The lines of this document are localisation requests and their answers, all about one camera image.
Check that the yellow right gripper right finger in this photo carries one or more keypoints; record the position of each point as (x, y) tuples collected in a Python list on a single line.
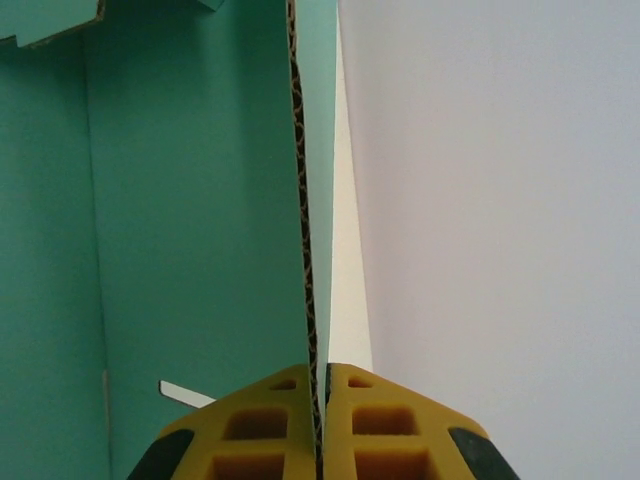
[(390, 450)]

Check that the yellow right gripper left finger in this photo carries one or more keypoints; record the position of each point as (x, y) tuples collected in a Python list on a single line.
[(250, 450)]

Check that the teal cardboard box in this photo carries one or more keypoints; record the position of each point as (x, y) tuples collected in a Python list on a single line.
[(200, 200)]

